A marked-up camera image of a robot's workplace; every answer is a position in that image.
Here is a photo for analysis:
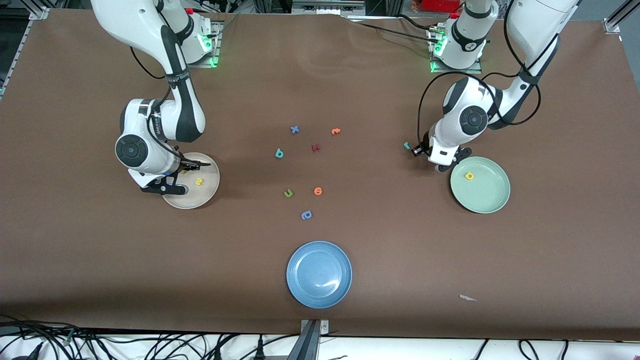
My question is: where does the beige round plate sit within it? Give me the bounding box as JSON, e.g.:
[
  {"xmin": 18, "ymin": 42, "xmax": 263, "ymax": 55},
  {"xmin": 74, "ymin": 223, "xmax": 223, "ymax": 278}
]
[{"xmin": 161, "ymin": 152, "xmax": 221, "ymax": 210}]

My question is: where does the pale green round plate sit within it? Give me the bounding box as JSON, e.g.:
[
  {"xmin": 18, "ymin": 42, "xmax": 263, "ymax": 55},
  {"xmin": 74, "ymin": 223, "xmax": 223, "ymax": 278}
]
[{"xmin": 450, "ymin": 156, "xmax": 511, "ymax": 215}]

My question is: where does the brown paper table cover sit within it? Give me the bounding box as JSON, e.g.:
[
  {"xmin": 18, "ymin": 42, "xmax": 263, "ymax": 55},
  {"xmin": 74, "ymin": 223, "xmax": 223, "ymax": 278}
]
[{"xmin": 0, "ymin": 7, "xmax": 640, "ymax": 341}]

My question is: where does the red box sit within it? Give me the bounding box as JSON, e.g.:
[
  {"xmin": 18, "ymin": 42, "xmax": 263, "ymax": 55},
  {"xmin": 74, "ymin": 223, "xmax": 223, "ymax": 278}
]
[{"xmin": 420, "ymin": 0, "xmax": 461, "ymax": 13}]

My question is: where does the blue round plate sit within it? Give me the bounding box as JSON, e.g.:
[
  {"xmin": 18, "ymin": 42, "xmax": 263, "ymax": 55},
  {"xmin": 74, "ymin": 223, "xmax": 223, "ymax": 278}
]
[{"xmin": 286, "ymin": 240, "xmax": 353, "ymax": 310}]

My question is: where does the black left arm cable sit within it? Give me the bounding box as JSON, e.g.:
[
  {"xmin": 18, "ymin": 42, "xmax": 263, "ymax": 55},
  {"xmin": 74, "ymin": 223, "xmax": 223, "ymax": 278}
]
[{"xmin": 416, "ymin": 70, "xmax": 542, "ymax": 148}]

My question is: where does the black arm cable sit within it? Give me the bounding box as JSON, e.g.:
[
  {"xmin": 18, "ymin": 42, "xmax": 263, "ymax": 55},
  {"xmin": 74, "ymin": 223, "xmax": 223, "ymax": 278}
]
[
  {"xmin": 416, "ymin": 70, "xmax": 542, "ymax": 148},
  {"xmin": 130, "ymin": 45, "xmax": 183, "ymax": 161}
]

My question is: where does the metal left arm base mount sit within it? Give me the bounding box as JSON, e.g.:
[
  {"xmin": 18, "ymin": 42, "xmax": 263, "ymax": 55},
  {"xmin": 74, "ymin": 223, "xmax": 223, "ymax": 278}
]
[{"xmin": 428, "ymin": 22, "xmax": 484, "ymax": 75}]

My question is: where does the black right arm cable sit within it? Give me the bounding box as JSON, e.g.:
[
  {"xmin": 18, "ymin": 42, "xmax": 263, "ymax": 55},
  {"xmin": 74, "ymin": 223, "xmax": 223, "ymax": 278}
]
[{"xmin": 130, "ymin": 45, "xmax": 183, "ymax": 161}]

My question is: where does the metal right arm base mount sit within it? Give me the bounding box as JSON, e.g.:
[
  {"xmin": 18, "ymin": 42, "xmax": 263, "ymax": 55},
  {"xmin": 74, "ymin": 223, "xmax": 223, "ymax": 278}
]
[{"xmin": 190, "ymin": 20, "xmax": 222, "ymax": 69}]

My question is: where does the black table cable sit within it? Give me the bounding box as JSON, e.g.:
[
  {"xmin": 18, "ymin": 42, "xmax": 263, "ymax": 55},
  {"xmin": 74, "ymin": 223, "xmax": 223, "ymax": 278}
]
[{"xmin": 345, "ymin": 14, "xmax": 443, "ymax": 46}]

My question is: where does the grey metal rail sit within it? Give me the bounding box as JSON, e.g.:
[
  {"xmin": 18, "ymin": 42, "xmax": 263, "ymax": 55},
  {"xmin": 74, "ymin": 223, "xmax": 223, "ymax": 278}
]
[{"xmin": 291, "ymin": 0, "xmax": 367, "ymax": 16}]

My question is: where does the aluminium profile bracket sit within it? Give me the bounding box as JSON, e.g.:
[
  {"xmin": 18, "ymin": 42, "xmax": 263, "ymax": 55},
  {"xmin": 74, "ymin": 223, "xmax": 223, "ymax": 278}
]
[{"xmin": 287, "ymin": 319, "xmax": 331, "ymax": 360}]

